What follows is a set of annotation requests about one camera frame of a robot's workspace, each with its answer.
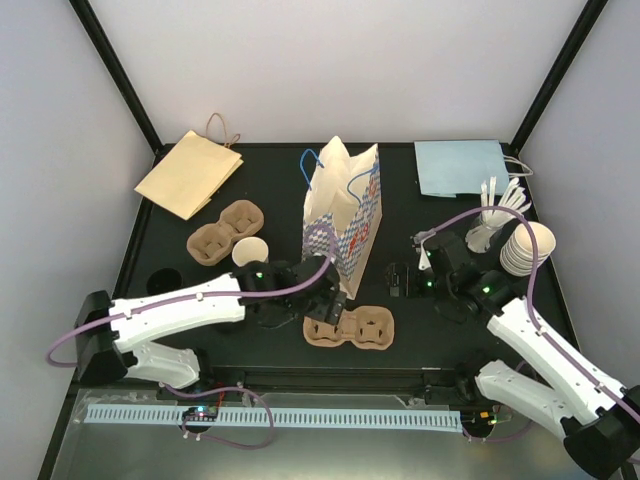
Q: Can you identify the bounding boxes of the blue checkered paper bag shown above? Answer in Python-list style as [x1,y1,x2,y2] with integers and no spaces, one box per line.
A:
[302,136,382,300]

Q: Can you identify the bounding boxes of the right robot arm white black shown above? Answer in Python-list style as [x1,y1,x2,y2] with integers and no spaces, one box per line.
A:
[386,232,639,479]

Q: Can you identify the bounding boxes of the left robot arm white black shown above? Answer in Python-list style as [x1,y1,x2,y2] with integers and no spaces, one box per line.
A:
[75,255,346,399]

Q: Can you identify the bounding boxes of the white paper coffee cup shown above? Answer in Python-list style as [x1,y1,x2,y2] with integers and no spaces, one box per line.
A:
[231,236,269,267]

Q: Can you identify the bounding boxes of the stack of paper cups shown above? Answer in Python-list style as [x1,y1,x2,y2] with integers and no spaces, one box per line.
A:
[500,222,556,277]

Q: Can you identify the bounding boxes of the light blue paper bag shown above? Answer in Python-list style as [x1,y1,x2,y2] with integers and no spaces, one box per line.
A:
[414,140,533,198]

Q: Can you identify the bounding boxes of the brown cardboard cup carrier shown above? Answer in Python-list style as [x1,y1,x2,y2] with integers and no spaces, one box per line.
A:
[186,200,264,267]

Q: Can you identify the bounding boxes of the small electronics board right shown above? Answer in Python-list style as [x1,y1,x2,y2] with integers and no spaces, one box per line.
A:
[461,409,513,431]

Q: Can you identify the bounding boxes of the small electronics board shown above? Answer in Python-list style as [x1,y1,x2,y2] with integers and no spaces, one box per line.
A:
[461,409,513,431]
[181,406,218,425]

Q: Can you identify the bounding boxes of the small electronics board left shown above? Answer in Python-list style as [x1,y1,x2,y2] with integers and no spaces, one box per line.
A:
[181,406,218,425]

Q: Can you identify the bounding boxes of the single black lid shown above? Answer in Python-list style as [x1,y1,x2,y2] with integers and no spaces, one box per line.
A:
[146,268,183,295]

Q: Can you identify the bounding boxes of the brown kraft paper bag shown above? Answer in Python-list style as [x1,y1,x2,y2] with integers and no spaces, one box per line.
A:
[135,130,243,220]

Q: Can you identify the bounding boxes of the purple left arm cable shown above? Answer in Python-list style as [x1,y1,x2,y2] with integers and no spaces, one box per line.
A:
[45,222,341,369]

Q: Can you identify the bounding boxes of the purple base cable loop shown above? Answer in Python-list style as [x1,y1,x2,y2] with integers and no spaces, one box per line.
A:
[180,385,277,450]

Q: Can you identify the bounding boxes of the light blue slotted cable duct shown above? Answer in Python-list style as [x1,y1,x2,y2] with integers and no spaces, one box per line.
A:
[84,404,462,433]

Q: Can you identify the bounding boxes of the right black frame post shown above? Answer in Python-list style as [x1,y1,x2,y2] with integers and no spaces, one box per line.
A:
[510,0,608,154]

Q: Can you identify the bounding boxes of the black frame post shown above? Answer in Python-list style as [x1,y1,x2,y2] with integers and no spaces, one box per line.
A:
[510,0,608,154]
[69,0,164,155]

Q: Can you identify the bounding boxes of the left black frame post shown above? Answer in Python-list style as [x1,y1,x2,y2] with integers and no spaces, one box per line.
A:
[69,0,164,155]

